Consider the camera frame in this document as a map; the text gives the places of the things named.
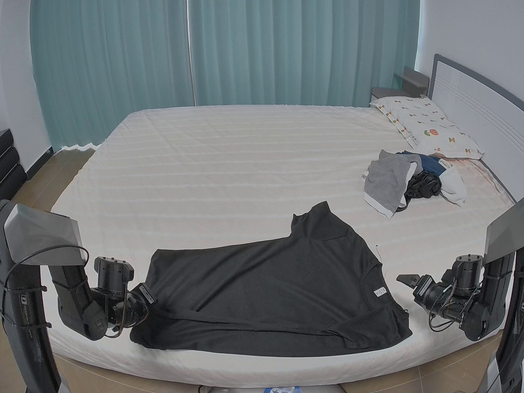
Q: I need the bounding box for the pile of clothes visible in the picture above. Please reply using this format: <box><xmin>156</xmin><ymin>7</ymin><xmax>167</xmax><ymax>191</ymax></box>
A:
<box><xmin>362</xmin><ymin>149</ymin><xmax>469</xmax><ymax>221</ymax></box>

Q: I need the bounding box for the black cable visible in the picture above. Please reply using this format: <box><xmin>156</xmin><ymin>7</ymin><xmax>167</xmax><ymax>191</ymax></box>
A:
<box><xmin>4</xmin><ymin>245</ymin><xmax>90</xmax><ymax>302</ymax></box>

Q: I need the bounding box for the grey bedside table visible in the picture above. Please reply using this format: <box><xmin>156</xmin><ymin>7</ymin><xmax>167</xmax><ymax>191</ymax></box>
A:
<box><xmin>371</xmin><ymin>65</ymin><xmax>431</xmax><ymax>101</ymax></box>

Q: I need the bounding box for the black chest of drawers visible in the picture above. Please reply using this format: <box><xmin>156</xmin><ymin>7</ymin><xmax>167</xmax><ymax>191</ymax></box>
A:
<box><xmin>0</xmin><ymin>128</ymin><xmax>28</xmax><ymax>204</ymax></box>

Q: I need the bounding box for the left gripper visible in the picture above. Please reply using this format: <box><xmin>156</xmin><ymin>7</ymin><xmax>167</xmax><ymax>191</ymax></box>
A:
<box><xmin>112</xmin><ymin>283</ymin><xmax>156</xmax><ymax>328</ymax></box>

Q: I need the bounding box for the blue-green curtain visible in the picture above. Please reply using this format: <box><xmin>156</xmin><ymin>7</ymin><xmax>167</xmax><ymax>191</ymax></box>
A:
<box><xmin>186</xmin><ymin>0</ymin><xmax>422</xmax><ymax>107</ymax></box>
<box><xmin>31</xmin><ymin>0</ymin><xmax>196</xmax><ymax>148</ymax></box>

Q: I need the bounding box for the black T-shirt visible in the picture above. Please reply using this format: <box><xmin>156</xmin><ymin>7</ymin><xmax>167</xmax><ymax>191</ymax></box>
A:
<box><xmin>129</xmin><ymin>201</ymin><xmax>413</xmax><ymax>357</ymax></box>

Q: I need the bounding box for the bed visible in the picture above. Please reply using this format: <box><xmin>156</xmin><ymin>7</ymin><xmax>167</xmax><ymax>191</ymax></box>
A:
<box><xmin>41</xmin><ymin>53</ymin><xmax>524</xmax><ymax>389</ymax></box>

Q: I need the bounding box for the white printed pillow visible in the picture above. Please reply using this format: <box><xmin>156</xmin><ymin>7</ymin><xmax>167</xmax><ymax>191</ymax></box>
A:
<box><xmin>370</xmin><ymin>95</ymin><xmax>485</xmax><ymax>159</ymax></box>

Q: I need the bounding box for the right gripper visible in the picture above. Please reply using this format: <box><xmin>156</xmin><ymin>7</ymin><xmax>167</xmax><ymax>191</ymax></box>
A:
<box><xmin>396</xmin><ymin>274</ymin><xmax>448</xmax><ymax>314</ymax></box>

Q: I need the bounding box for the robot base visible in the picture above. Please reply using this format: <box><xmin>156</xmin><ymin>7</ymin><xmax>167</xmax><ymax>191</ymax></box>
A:
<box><xmin>198</xmin><ymin>384</ymin><xmax>340</xmax><ymax>393</ymax></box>

